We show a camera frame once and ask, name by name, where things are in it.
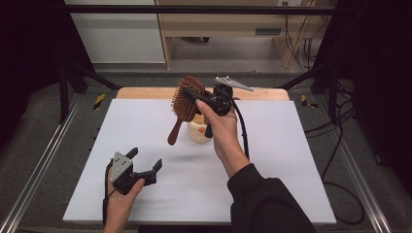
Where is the aluminium rail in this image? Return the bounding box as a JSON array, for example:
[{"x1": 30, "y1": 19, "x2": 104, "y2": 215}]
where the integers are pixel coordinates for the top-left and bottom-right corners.
[
  {"x1": 0, "y1": 95, "x2": 84, "y2": 233},
  {"x1": 315, "y1": 95, "x2": 395, "y2": 233}
]

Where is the black horizontal frame bar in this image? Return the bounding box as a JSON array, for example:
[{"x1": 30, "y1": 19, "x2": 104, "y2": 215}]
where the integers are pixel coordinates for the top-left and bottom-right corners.
[{"x1": 62, "y1": 4, "x2": 339, "y2": 17}]

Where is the person's right hand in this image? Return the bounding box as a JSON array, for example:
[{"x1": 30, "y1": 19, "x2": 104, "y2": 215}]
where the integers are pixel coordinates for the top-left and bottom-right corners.
[{"x1": 195, "y1": 99, "x2": 250, "y2": 163}]

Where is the black metal stand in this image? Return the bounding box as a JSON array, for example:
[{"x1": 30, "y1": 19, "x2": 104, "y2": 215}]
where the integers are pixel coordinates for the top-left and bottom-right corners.
[
  {"x1": 57, "y1": 59, "x2": 122, "y2": 124},
  {"x1": 277, "y1": 62, "x2": 340, "y2": 121}
]

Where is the brown wooden hairbrush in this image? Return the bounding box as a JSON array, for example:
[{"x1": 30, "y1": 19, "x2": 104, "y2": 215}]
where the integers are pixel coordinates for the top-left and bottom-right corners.
[{"x1": 166, "y1": 75, "x2": 207, "y2": 147}]

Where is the black looped cable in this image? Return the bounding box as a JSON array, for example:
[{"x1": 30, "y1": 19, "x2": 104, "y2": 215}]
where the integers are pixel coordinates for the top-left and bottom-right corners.
[{"x1": 323, "y1": 180, "x2": 366, "y2": 226}]

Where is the yellow black tape strip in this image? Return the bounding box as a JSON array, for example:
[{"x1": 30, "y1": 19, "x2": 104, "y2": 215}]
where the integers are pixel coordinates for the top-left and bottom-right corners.
[
  {"x1": 92, "y1": 93, "x2": 107, "y2": 111},
  {"x1": 300, "y1": 94, "x2": 320, "y2": 109}
]

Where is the white cabinet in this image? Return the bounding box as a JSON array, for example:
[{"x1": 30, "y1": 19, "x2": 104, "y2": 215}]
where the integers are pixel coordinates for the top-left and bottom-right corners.
[{"x1": 63, "y1": 0, "x2": 166, "y2": 64}]

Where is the left hand-held gripper cable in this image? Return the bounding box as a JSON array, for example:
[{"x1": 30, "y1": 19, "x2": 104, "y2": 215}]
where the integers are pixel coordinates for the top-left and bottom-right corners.
[{"x1": 102, "y1": 160, "x2": 115, "y2": 226}]

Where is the hanging cables bundle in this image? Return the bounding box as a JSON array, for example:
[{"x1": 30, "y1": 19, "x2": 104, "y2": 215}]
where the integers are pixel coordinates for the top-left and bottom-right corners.
[{"x1": 282, "y1": 1, "x2": 326, "y2": 71}]

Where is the hand-held gripper cable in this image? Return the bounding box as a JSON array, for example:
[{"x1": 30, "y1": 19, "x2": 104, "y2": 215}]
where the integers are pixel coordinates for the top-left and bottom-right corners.
[
  {"x1": 102, "y1": 160, "x2": 115, "y2": 226},
  {"x1": 228, "y1": 96, "x2": 251, "y2": 160}
]

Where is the white table board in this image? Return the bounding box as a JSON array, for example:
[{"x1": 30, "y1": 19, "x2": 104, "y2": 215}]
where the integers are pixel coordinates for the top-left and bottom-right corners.
[{"x1": 62, "y1": 98, "x2": 338, "y2": 226}]

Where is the right hand-held gripper cable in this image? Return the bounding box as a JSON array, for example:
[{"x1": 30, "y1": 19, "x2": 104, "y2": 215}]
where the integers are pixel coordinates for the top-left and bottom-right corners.
[{"x1": 228, "y1": 96, "x2": 251, "y2": 160}]

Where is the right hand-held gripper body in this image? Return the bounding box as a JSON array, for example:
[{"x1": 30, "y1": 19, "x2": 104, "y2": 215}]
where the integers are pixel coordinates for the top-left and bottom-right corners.
[{"x1": 204, "y1": 76, "x2": 256, "y2": 140}]

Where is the black curtain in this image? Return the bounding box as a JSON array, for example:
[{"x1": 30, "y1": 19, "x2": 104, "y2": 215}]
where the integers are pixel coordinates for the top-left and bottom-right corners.
[
  {"x1": 314, "y1": 0, "x2": 412, "y2": 195},
  {"x1": 0, "y1": 0, "x2": 96, "y2": 153}
]

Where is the light wooden desk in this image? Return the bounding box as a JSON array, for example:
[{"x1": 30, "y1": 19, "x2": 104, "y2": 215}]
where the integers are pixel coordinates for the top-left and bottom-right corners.
[{"x1": 154, "y1": 0, "x2": 328, "y2": 70}]

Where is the bundle of black floor cables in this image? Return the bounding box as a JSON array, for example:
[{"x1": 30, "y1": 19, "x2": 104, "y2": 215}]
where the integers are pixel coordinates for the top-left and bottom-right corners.
[{"x1": 304, "y1": 82, "x2": 358, "y2": 169}]

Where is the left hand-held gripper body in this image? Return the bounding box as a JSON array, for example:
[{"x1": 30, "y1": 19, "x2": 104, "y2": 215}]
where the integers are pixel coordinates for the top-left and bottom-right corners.
[{"x1": 109, "y1": 151, "x2": 146, "y2": 196}]

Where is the cream cup with orange dot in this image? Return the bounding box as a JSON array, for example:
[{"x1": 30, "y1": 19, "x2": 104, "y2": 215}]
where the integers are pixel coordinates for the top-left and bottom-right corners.
[{"x1": 188, "y1": 114, "x2": 214, "y2": 145}]

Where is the person's left hand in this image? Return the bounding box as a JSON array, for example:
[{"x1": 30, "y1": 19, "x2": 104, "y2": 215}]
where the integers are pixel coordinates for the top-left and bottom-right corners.
[{"x1": 104, "y1": 176, "x2": 146, "y2": 223}]

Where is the light wooden table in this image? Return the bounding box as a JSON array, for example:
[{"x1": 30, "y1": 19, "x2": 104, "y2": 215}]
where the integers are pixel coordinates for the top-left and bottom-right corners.
[{"x1": 116, "y1": 86, "x2": 291, "y2": 102}]

